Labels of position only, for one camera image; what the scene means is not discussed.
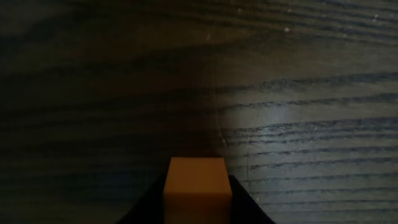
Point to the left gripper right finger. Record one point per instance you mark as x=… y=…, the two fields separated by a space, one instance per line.
x=244 y=210

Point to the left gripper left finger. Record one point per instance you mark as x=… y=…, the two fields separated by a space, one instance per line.
x=150 y=207

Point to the orange cube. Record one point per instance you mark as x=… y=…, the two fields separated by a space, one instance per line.
x=197 y=186

